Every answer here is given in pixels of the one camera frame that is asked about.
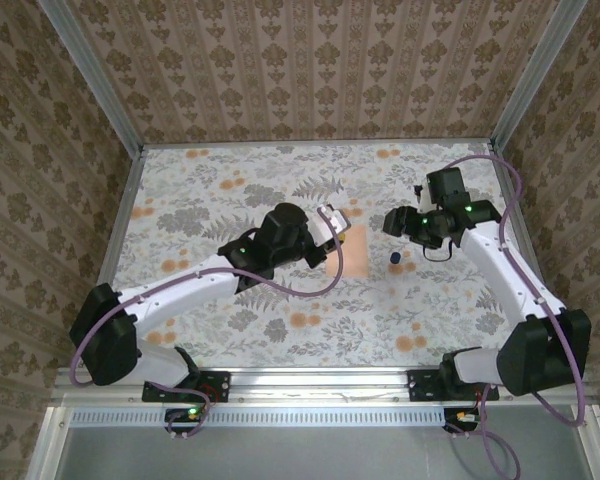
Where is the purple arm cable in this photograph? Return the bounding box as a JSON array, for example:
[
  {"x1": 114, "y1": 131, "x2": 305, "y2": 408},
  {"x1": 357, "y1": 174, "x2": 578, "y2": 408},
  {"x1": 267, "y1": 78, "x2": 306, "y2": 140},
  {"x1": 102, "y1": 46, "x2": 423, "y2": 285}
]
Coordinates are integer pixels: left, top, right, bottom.
[
  {"x1": 442, "y1": 153, "x2": 592, "y2": 479},
  {"x1": 69, "y1": 207, "x2": 346, "y2": 441}
]

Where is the long aluminium base rail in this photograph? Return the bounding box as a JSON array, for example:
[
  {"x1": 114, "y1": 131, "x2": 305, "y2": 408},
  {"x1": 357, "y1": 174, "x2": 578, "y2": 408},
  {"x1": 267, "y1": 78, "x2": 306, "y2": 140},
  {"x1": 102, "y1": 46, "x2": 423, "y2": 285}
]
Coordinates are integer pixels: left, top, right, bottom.
[{"x1": 49, "y1": 363, "x2": 600, "y2": 407}]

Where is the short aluminium table edge rail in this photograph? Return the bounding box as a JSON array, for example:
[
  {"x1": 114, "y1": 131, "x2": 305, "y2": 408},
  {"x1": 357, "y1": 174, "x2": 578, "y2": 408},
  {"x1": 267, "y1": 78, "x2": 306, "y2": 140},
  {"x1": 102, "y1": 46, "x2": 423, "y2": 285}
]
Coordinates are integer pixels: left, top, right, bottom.
[{"x1": 139, "y1": 138, "x2": 494, "y2": 150}]

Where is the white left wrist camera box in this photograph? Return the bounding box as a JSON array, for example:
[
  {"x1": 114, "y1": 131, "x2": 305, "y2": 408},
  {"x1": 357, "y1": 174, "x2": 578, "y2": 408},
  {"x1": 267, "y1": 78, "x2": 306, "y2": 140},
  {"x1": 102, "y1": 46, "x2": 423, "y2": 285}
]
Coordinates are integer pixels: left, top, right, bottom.
[{"x1": 307, "y1": 204, "x2": 349, "y2": 246}]

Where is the slotted white cable duct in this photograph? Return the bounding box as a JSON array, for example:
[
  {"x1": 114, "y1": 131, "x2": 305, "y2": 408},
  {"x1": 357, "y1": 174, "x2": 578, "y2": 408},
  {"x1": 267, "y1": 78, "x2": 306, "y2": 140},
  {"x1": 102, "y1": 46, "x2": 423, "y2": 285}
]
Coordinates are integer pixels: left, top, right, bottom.
[{"x1": 68, "y1": 407, "x2": 451, "y2": 429}]

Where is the aluminium frame post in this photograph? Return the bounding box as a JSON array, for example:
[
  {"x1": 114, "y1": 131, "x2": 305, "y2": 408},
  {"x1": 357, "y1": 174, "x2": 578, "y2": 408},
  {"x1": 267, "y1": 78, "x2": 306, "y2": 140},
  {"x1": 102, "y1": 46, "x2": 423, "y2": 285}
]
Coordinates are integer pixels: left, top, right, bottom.
[
  {"x1": 36, "y1": 0, "x2": 147, "y2": 157},
  {"x1": 489, "y1": 0, "x2": 590, "y2": 151}
]

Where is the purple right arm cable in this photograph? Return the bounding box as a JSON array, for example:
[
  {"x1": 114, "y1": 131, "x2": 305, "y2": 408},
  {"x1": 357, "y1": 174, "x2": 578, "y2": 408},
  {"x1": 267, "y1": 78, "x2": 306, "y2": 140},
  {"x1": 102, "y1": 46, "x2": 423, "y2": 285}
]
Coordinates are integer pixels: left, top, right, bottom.
[{"x1": 442, "y1": 153, "x2": 592, "y2": 479}]

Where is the floral patterned table cover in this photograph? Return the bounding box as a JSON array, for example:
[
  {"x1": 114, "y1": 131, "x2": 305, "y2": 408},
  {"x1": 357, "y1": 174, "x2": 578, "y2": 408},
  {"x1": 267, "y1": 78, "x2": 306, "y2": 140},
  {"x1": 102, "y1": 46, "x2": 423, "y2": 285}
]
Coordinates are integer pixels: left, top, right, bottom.
[{"x1": 88, "y1": 143, "x2": 556, "y2": 369}]

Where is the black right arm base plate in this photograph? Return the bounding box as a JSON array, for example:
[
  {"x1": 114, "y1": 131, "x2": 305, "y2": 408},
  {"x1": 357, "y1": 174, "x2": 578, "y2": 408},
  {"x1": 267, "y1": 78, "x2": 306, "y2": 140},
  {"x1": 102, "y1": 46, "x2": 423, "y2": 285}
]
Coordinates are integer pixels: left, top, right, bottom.
[{"x1": 407, "y1": 368, "x2": 501, "y2": 403}]

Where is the aluminium table side rail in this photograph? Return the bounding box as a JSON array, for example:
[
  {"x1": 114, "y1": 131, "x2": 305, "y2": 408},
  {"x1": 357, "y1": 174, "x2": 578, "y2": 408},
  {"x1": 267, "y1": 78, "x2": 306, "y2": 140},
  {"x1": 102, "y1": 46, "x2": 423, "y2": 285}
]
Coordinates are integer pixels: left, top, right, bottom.
[
  {"x1": 74, "y1": 147, "x2": 149, "y2": 369},
  {"x1": 487, "y1": 142, "x2": 571, "y2": 364}
]

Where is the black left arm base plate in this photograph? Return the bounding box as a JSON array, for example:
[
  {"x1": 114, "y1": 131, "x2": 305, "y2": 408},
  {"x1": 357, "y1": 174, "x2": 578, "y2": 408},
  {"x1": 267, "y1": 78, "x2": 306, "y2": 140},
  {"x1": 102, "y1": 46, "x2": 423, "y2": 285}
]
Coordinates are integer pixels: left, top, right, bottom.
[{"x1": 142, "y1": 369, "x2": 231, "y2": 404}]

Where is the thin black right gripper cable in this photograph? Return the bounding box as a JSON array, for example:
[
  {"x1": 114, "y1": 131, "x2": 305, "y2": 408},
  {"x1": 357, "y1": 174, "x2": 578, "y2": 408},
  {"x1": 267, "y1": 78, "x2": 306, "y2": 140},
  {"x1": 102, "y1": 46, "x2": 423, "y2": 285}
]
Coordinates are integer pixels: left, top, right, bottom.
[{"x1": 422, "y1": 235, "x2": 455, "y2": 262}]

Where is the grey metal panel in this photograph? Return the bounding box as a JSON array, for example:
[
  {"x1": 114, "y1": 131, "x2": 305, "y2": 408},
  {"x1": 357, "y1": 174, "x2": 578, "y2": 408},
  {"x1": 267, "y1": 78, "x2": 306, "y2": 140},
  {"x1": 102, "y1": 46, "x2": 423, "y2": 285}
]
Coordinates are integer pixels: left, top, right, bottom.
[{"x1": 27, "y1": 404, "x2": 600, "y2": 480}]

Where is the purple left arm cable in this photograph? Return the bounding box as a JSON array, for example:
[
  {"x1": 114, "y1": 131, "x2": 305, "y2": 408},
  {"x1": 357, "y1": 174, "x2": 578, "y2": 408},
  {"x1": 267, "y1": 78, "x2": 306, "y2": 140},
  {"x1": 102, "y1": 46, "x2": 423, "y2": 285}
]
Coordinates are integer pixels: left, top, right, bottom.
[{"x1": 69, "y1": 207, "x2": 346, "y2": 441}]

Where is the peach paper envelope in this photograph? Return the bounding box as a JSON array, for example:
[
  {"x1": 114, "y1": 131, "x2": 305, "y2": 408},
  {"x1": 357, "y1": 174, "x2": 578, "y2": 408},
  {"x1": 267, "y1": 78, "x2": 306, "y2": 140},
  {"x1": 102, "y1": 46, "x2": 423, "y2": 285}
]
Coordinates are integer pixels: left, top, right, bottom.
[{"x1": 325, "y1": 224, "x2": 370, "y2": 279}]

